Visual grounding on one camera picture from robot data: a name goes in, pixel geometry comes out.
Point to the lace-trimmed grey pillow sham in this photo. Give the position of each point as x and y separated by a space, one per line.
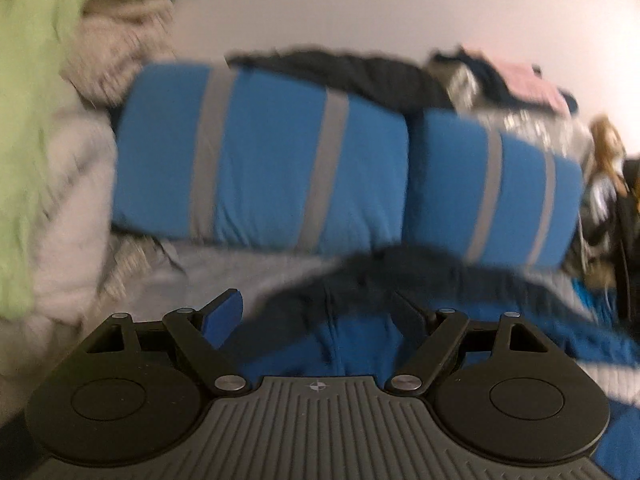
135 265

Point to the navy cloth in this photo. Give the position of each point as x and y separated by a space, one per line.
490 77

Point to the blue and navy fleece jacket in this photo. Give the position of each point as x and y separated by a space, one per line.
350 330

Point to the pink cloth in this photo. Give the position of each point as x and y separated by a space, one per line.
530 82

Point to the lime green cloth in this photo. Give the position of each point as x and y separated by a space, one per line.
35 85

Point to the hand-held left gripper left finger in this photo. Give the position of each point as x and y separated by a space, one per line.
222 317

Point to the blue grey-striped pillow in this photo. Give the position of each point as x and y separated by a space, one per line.
265 160
450 185

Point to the brown teddy bear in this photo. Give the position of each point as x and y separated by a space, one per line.
607 145

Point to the black garment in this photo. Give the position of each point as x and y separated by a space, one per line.
350 72

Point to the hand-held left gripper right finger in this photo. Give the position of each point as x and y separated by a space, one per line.
412 320

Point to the cream quilted comforter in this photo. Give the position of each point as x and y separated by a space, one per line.
75 170

